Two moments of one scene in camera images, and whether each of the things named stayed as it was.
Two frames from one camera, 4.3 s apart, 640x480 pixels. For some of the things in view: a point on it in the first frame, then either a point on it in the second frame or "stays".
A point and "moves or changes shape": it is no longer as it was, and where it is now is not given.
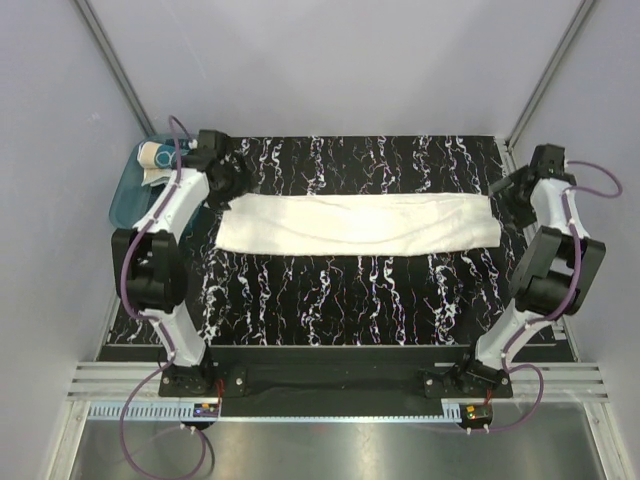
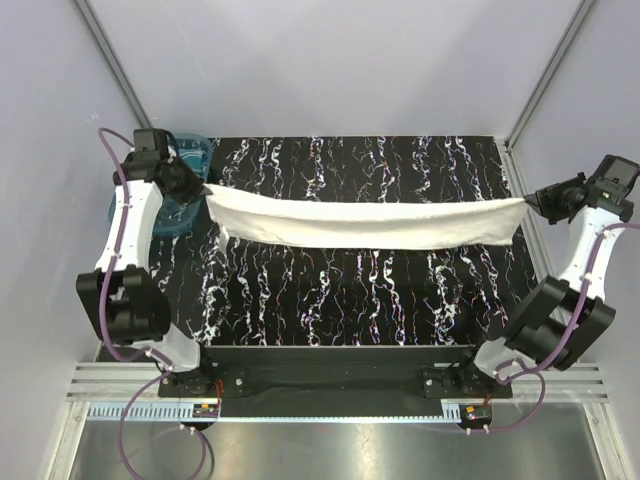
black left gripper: x=242 y=183 to x=195 y=186
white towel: x=358 y=224 moves or changes shape
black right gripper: x=523 y=216 to x=543 y=199
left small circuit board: x=205 y=410 stays
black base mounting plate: x=436 y=371 stays
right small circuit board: x=478 y=412 stays
